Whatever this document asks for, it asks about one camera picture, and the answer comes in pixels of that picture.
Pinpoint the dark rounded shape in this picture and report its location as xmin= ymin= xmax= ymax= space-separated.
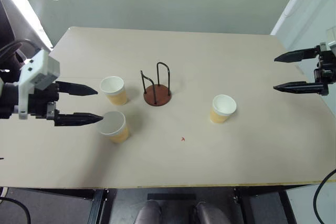
xmin=134 ymin=199 xmax=163 ymax=224

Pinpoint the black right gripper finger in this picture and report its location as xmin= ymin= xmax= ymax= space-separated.
xmin=273 ymin=47 xmax=320 ymax=63
xmin=272 ymin=81 xmax=329 ymax=95

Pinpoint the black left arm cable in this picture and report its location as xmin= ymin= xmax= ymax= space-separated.
xmin=0 ymin=39 xmax=40 ymax=63

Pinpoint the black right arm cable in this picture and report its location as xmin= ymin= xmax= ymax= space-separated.
xmin=313 ymin=167 xmax=336 ymax=224

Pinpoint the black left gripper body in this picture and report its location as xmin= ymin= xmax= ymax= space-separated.
xmin=26 ymin=81 xmax=60 ymax=127

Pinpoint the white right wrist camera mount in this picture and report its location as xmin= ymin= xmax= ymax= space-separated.
xmin=319 ymin=41 xmax=336 ymax=51

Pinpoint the black floor cable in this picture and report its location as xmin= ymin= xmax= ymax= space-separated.
xmin=0 ymin=195 xmax=32 ymax=224

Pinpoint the black metal table frame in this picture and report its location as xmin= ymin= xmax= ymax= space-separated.
xmin=0 ymin=181 xmax=336 ymax=224

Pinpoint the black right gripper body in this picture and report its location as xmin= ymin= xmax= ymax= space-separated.
xmin=313 ymin=49 xmax=336 ymax=86

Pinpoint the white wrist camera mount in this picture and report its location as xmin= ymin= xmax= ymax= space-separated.
xmin=18 ymin=48 xmax=60 ymax=120
xmin=319 ymin=41 xmax=336 ymax=51

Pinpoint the brown wire cup holder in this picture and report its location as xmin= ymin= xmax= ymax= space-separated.
xmin=140 ymin=61 xmax=173 ymax=108

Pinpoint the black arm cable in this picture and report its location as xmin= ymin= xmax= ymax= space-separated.
xmin=313 ymin=167 xmax=336 ymax=224
xmin=0 ymin=39 xmax=40 ymax=63

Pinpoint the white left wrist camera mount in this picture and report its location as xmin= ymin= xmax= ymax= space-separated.
xmin=18 ymin=48 xmax=60 ymax=120

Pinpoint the yellow paper cup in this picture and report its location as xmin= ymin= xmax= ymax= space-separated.
xmin=209 ymin=94 xmax=238 ymax=125
xmin=97 ymin=111 xmax=131 ymax=145
xmin=99 ymin=76 xmax=128 ymax=106

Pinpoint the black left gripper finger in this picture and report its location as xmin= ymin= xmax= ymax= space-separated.
xmin=56 ymin=81 xmax=99 ymax=97
xmin=54 ymin=112 xmax=104 ymax=127

